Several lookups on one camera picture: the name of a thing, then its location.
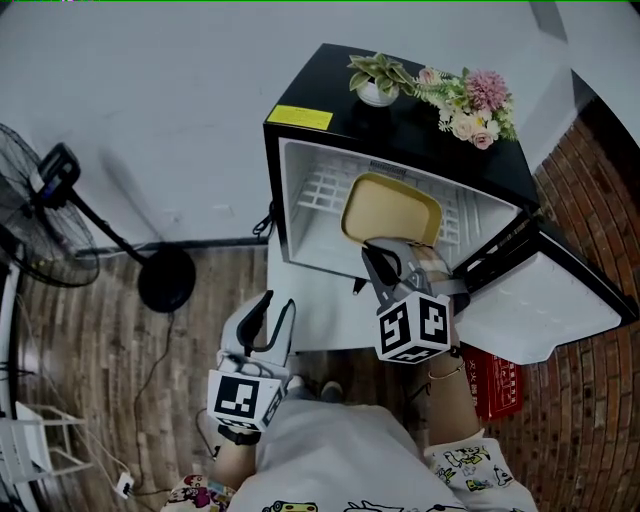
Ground person's light grey trousers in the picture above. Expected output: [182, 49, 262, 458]
[229, 399, 466, 512]

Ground green plant in white pot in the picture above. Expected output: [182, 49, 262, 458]
[347, 52, 416, 109]

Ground thin gold bracelet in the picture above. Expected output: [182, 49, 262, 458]
[427, 362, 466, 381]

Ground thin black cable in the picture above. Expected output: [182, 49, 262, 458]
[195, 407, 222, 460]

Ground black mini fridge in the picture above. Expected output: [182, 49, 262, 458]
[263, 43, 640, 366]

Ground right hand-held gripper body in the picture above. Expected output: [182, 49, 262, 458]
[374, 277, 471, 365]

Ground yellow plastic tray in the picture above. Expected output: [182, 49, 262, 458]
[340, 172, 451, 279]

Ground person's right forearm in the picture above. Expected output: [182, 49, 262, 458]
[426, 349, 485, 447]

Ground white printed t-shirt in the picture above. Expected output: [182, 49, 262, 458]
[159, 429, 539, 512]

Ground black fan power cable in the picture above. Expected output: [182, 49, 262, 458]
[132, 310, 176, 496]

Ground red box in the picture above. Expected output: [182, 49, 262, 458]
[462, 347, 525, 421]

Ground white metal rack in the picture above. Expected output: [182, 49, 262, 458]
[0, 402, 94, 486]

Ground person's left forearm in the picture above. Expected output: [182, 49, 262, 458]
[212, 429, 261, 489]

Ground pink artificial flower bouquet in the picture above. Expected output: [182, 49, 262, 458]
[412, 67, 519, 151]

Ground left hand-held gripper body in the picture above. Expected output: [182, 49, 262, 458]
[205, 350, 293, 433]

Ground black wristband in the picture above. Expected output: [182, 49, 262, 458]
[217, 424, 262, 446]

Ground black standing fan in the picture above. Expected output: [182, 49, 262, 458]
[0, 122, 197, 314]

